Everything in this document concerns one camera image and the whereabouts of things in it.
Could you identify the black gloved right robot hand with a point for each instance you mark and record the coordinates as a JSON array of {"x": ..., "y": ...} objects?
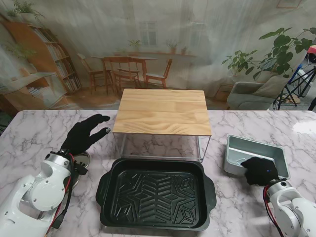
[{"x": 261, "y": 171}]

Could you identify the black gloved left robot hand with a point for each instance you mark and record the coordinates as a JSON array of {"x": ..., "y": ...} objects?
[{"x": 79, "y": 138}]

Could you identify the oval stainless steel plate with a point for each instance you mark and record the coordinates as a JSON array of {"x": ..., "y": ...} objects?
[{"x": 84, "y": 159}]

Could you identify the silver rectangular baking tin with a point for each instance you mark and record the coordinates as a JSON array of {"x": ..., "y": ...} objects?
[{"x": 251, "y": 148}]

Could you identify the black patterned baking tray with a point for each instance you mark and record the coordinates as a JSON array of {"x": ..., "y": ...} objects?
[{"x": 153, "y": 197}]

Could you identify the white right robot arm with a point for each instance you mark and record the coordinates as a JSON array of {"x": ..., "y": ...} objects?
[{"x": 288, "y": 202}]

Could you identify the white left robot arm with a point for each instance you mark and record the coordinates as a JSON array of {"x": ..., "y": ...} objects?
[{"x": 42, "y": 190}]

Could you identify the black tripod stand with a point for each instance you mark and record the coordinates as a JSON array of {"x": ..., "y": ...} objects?
[{"x": 287, "y": 91}]

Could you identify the red yellow helmet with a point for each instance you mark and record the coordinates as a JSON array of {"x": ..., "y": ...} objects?
[{"x": 312, "y": 50}]

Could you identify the printed room scene backdrop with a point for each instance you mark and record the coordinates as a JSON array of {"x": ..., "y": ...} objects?
[{"x": 172, "y": 24}]

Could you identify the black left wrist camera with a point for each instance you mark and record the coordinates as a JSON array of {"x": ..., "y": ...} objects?
[{"x": 81, "y": 169}]

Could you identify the wooden top metal frame shelf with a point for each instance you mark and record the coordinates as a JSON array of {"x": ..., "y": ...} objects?
[{"x": 160, "y": 116}]

